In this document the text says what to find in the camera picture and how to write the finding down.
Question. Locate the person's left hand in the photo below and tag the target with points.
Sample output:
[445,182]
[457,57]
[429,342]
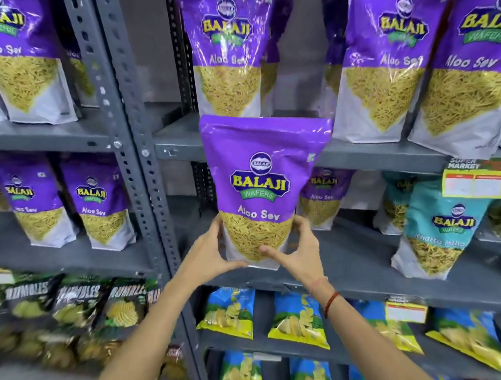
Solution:
[204,260]

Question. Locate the person's right hand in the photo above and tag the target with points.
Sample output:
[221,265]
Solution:
[305,260]

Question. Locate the person's left thumb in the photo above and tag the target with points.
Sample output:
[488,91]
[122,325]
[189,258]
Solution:
[234,266]

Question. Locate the person's right thumb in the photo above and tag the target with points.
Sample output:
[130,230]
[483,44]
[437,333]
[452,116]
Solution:
[274,254]

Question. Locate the person's right forearm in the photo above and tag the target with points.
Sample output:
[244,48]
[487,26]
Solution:
[365,344]

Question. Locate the person's left forearm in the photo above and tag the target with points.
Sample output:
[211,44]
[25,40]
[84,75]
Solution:
[149,341]

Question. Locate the blue potato chip packet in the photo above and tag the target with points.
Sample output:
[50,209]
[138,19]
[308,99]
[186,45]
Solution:
[299,320]
[229,313]
[468,336]
[240,372]
[310,374]
[391,326]

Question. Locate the red thread wrist band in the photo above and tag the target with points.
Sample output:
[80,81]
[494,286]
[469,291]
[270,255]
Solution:
[331,304]

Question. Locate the grey metal shelf rack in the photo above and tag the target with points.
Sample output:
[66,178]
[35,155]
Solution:
[362,274]
[45,134]

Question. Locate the yellow-edged shelf price tag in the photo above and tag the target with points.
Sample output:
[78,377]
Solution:
[474,182]
[406,311]

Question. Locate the pile of dark chip packets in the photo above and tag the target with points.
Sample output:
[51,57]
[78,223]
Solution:
[77,305]

